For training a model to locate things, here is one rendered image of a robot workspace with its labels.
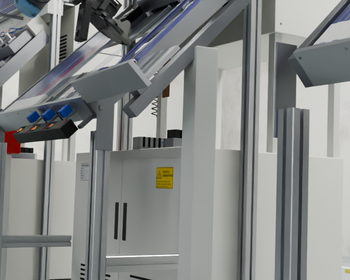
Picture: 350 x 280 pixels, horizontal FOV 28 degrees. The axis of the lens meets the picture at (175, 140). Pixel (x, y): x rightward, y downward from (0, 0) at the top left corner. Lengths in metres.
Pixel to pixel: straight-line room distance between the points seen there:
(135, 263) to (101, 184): 0.23
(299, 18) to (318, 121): 4.05
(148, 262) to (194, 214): 0.32
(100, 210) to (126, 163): 0.47
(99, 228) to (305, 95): 4.82
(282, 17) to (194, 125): 0.76
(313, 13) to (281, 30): 0.16
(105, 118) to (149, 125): 5.10
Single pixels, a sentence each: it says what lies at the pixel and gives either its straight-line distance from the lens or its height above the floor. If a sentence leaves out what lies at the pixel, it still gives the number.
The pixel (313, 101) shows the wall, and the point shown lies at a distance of 6.39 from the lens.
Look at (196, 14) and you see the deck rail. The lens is 2.05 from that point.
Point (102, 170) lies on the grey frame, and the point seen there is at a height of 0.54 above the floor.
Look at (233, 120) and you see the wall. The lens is 7.27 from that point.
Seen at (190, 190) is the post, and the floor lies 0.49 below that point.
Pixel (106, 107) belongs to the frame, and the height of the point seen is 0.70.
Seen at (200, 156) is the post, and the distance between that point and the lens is 1.61.
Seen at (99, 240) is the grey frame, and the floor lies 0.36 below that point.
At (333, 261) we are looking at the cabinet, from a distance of 2.38.
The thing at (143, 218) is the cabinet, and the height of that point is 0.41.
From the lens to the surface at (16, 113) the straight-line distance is 2.25.
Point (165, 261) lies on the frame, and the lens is 1.91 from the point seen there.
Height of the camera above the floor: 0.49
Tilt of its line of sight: 4 degrees up
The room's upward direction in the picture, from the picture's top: 2 degrees clockwise
